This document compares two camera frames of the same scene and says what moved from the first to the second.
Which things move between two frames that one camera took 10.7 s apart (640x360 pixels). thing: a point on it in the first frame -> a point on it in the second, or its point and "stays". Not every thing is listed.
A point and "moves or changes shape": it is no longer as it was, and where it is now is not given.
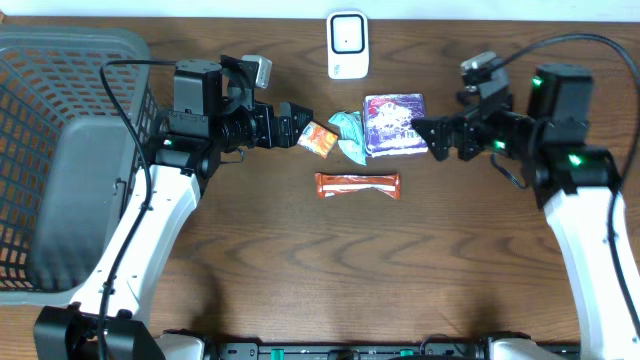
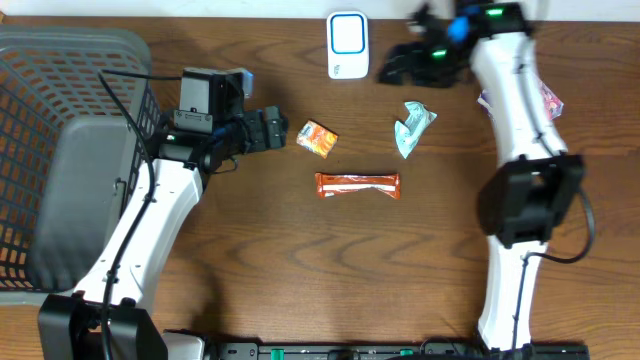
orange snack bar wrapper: x=332 y=183 stays
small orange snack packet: x=318 y=139 stays
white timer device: x=348 y=45 stays
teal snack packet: x=352 y=143 -> x=407 y=133
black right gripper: x=469 y=124 -> x=403 y=53
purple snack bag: x=389 y=127 moves or changes shape
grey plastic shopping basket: x=67 y=155 stays
